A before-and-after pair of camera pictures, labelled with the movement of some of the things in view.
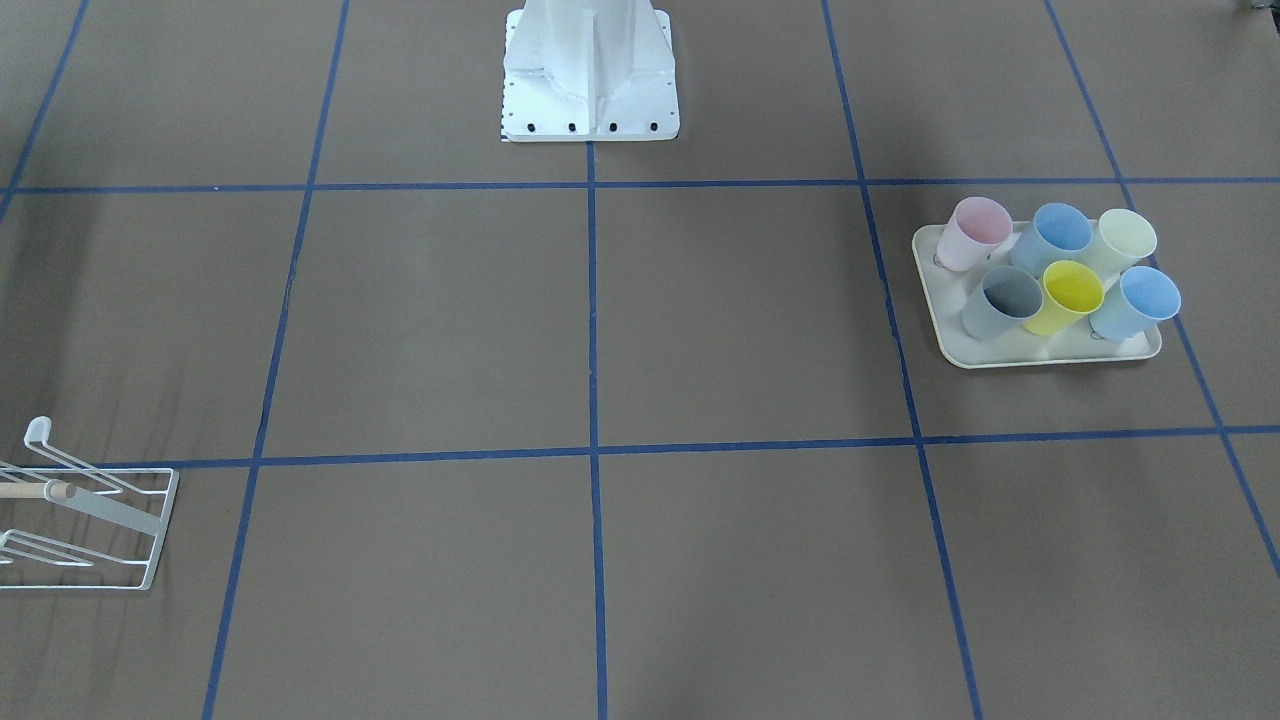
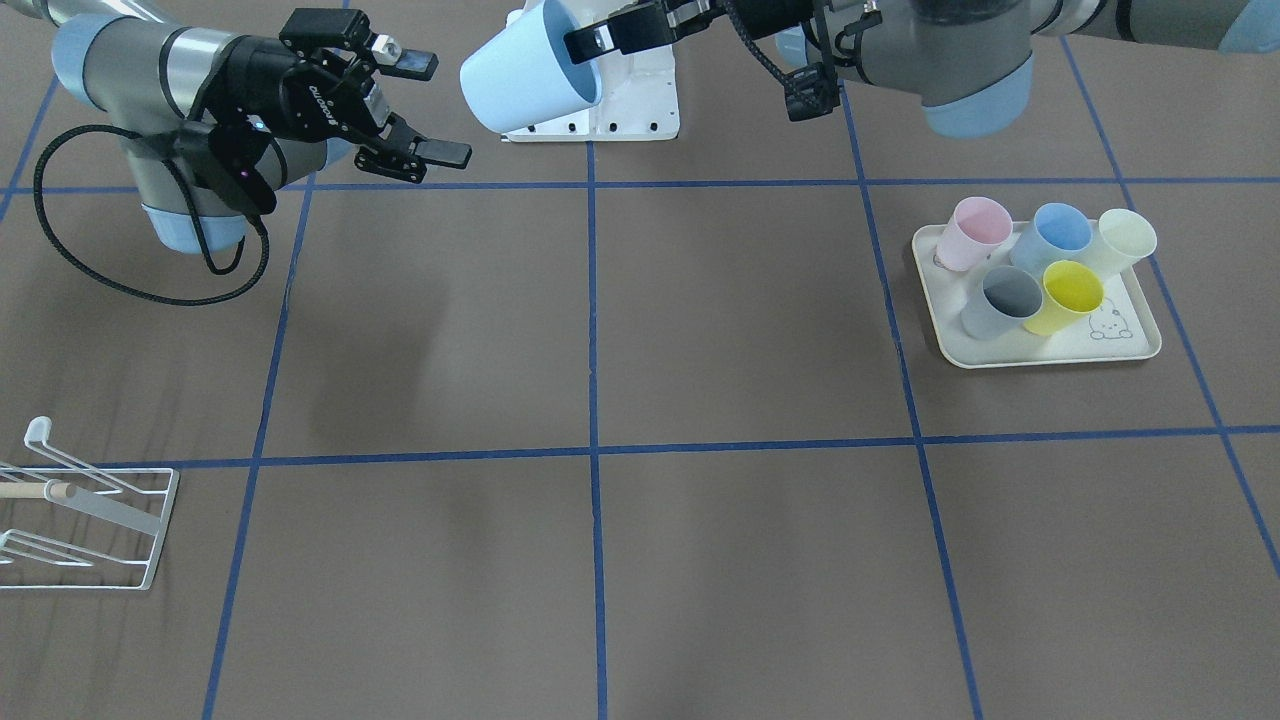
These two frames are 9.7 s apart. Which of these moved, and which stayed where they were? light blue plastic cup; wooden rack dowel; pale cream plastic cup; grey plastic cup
Moved: light blue plastic cup
Stayed: pale cream plastic cup; wooden rack dowel; grey plastic cup
